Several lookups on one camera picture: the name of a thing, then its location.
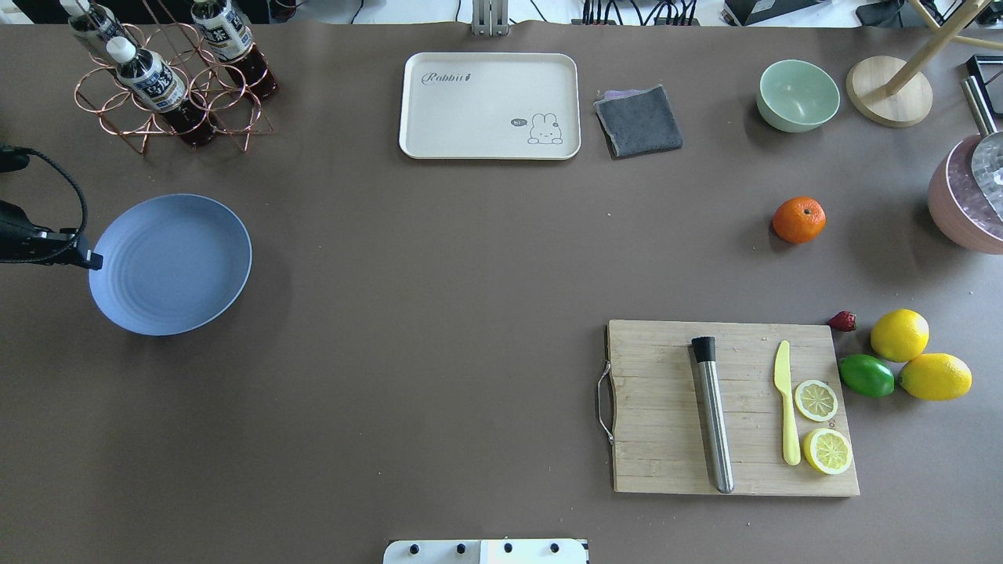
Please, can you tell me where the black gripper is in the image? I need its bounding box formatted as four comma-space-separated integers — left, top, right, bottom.
1, 201, 103, 271

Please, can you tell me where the blue plate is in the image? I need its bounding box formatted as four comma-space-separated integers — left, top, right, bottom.
89, 193, 253, 336

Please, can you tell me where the orange mandarin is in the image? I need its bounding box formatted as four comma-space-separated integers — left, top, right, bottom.
771, 196, 827, 245

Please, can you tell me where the tea bottle lower middle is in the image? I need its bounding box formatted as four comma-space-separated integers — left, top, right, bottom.
105, 36, 215, 147

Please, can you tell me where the tea bottle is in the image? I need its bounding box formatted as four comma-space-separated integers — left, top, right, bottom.
190, 1, 278, 101
60, 0, 135, 60
105, 36, 215, 147

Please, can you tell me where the tea bottle outer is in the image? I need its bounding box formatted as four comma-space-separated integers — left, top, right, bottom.
60, 0, 135, 60

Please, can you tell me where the tea bottle upper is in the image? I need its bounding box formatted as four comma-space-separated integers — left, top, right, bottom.
190, 1, 278, 101

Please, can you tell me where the cream rabbit tray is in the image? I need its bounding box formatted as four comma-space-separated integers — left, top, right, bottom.
398, 52, 581, 161

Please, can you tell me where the grey folded cloth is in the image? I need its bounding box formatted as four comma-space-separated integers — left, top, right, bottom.
592, 85, 684, 158

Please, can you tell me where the wooden cutting board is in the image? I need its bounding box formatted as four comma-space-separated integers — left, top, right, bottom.
607, 319, 860, 497

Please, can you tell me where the steel cylinder black cap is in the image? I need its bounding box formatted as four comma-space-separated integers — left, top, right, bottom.
691, 336, 735, 495

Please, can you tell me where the yellow plastic knife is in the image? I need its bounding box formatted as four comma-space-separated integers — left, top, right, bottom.
773, 340, 802, 465

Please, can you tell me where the green bowl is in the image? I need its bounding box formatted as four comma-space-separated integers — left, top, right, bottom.
756, 60, 841, 133

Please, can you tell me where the thin lemon slice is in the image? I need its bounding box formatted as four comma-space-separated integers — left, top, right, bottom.
793, 379, 839, 422

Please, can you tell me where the red strawberry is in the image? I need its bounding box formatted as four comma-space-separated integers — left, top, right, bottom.
827, 310, 856, 332

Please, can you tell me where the lemon half thick slice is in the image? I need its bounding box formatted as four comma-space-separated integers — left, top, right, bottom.
802, 428, 853, 475

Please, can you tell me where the green lime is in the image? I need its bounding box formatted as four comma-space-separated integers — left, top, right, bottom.
838, 353, 896, 399

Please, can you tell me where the wooden stand round base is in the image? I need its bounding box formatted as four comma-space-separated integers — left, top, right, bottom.
845, 0, 1003, 128

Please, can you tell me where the yellow lemon lower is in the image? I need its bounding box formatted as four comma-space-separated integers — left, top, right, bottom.
870, 309, 930, 362

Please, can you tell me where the yellow lemon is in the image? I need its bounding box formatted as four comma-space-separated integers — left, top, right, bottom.
870, 309, 930, 362
900, 353, 973, 401

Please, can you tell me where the yellow lemon upper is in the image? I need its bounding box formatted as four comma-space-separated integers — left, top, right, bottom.
900, 353, 973, 401

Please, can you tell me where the pink bowl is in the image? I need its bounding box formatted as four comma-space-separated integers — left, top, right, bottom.
928, 135, 1002, 255

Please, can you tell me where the copper wire bottle rack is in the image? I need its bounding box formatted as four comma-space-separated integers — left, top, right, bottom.
73, 1, 273, 154

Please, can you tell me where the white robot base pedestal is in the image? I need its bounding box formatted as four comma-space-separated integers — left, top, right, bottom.
382, 538, 590, 563

